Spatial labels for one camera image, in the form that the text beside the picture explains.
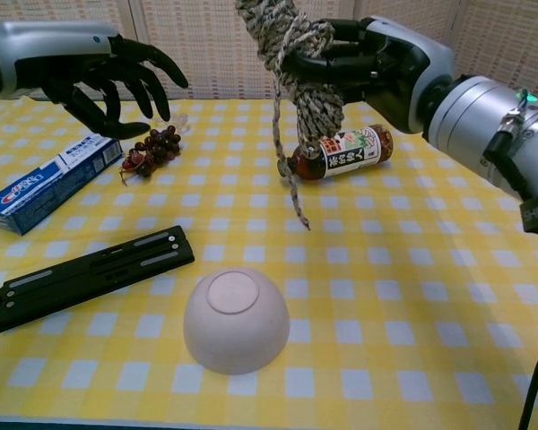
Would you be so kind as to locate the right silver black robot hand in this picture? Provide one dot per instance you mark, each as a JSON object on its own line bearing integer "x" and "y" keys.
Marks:
{"x": 408, "y": 67}

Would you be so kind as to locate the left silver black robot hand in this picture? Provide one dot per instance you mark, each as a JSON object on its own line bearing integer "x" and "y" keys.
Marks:
{"x": 49, "y": 49}

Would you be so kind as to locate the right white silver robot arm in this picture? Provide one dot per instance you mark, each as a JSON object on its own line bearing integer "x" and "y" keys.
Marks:
{"x": 471, "y": 121}

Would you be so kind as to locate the yellow checkered tablecloth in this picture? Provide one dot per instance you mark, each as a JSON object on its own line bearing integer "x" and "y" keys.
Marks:
{"x": 408, "y": 291}

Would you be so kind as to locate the brown tea bottle with label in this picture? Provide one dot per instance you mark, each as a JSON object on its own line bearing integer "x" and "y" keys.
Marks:
{"x": 354, "y": 152}

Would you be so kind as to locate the blue white toothpaste box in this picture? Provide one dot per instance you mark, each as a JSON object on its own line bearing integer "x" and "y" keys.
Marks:
{"x": 49, "y": 183}

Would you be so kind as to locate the dark red grape bunch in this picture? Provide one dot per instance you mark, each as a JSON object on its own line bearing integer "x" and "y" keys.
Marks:
{"x": 154, "y": 145}

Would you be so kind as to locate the clear plastic grape bunch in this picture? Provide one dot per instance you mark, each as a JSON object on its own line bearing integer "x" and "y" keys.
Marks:
{"x": 184, "y": 122}

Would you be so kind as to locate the upturned beige bowl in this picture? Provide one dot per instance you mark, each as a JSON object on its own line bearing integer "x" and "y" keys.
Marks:
{"x": 235, "y": 327}

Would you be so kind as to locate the black metal rail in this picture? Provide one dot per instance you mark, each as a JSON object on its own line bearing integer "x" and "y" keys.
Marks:
{"x": 94, "y": 269}

